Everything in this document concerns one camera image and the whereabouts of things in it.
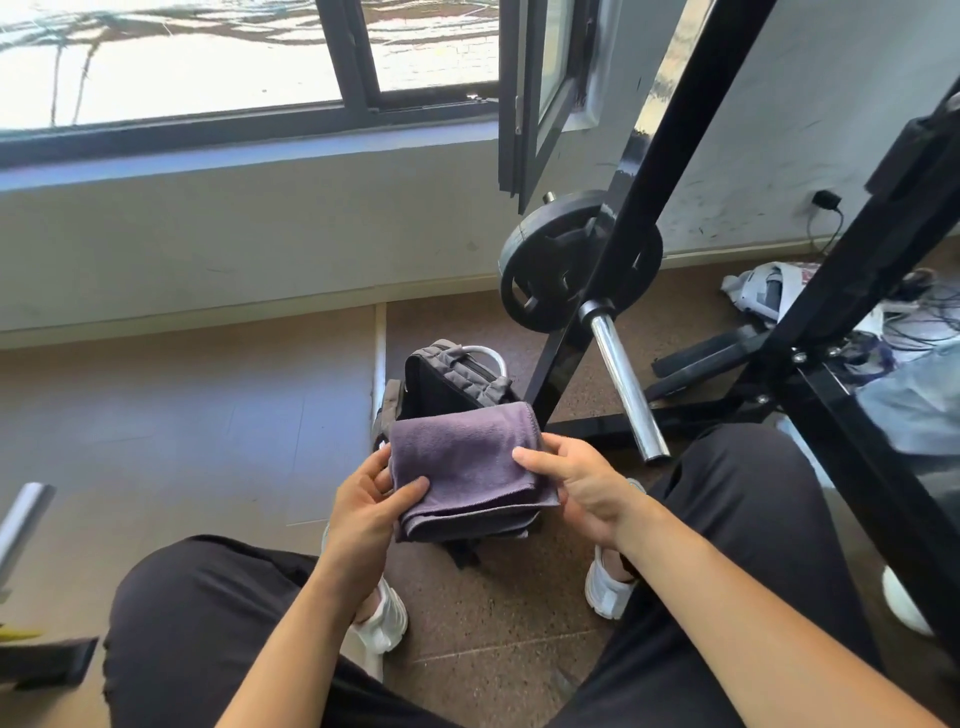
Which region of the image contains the person's left hand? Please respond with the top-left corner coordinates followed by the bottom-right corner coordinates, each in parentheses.
top-left (318, 446), bottom-right (431, 601)

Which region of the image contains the person's right hand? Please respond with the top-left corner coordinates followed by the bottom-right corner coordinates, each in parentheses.
top-left (512, 432), bottom-right (654, 553)

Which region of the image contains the violet blue towel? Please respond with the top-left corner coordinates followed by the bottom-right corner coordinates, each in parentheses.
top-left (388, 401), bottom-right (562, 545)

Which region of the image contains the grey backpack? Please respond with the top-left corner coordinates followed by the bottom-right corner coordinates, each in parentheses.
top-left (371, 338), bottom-right (545, 568)

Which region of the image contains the person's left forearm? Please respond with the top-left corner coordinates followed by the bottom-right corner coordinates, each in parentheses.
top-left (215, 562), bottom-right (376, 728)

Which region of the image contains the person's right forearm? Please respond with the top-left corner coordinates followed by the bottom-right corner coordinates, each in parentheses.
top-left (614, 502), bottom-right (946, 728)

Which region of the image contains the white right shoe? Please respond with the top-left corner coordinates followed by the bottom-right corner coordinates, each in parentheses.
top-left (583, 477), bottom-right (648, 622)

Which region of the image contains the white shoe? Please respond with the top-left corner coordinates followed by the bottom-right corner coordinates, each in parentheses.
top-left (322, 524), bottom-right (410, 658)
top-left (583, 477), bottom-right (648, 622)

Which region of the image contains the white left shoe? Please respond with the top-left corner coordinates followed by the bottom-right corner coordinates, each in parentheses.
top-left (322, 524), bottom-right (410, 658)

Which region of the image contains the silver plate holder bar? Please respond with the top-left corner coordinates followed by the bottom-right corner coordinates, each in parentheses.
top-left (578, 299), bottom-right (671, 464)

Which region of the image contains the pale floor divider strip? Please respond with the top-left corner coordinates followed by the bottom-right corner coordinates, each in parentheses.
top-left (371, 302), bottom-right (389, 436)

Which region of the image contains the black weight plate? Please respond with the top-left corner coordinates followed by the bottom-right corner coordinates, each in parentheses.
top-left (497, 189), bottom-right (665, 335)

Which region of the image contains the white printed bag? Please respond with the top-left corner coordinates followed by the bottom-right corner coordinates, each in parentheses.
top-left (719, 260), bottom-right (819, 325)

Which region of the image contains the silver barbell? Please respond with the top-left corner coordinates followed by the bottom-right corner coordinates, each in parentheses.
top-left (0, 482), bottom-right (58, 601)

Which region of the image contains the yellow black squat rack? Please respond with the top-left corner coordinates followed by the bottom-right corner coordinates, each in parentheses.
top-left (0, 626), bottom-right (100, 691)

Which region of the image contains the black open window sash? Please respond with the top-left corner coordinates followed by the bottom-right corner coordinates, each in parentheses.
top-left (497, 0), bottom-right (601, 215)

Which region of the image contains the silver round ring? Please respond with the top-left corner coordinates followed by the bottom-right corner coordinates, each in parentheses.
top-left (461, 344), bottom-right (513, 380)

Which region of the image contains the black weight machine frame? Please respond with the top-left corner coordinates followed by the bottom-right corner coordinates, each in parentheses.
top-left (521, 0), bottom-right (960, 661)

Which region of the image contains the pile of cables and bags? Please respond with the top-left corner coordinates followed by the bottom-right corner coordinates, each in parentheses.
top-left (832, 269), bottom-right (960, 376)

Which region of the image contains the black charger with cable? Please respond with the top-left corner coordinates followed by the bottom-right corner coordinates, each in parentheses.
top-left (806, 189), bottom-right (845, 256)

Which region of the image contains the black window frame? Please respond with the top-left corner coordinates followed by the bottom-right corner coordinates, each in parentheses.
top-left (0, 0), bottom-right (502, 170)

